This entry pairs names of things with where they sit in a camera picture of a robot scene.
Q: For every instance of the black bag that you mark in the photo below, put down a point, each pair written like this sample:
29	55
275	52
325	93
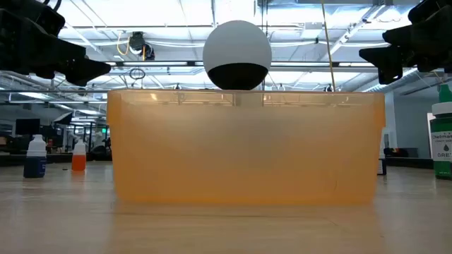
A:
399	152

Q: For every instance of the blue food coloring bottle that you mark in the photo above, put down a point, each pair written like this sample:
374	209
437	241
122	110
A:
35	166

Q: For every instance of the orange translucent plastic bin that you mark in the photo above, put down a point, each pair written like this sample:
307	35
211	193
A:
247	158

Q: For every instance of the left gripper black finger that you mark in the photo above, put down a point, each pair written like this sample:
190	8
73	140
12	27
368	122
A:
56	44
84	70

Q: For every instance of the large green food coloring bottle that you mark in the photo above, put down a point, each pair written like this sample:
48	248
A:
441	134

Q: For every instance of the black computer monitor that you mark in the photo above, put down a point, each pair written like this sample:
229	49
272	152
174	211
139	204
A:
27	126

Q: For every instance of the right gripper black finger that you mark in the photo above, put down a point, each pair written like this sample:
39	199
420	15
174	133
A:
388	58
420	30

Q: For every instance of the orange food coloring bottle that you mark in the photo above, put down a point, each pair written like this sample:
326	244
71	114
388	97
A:
78	163

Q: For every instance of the white globe table lamp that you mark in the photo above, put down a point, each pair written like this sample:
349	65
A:
236	42

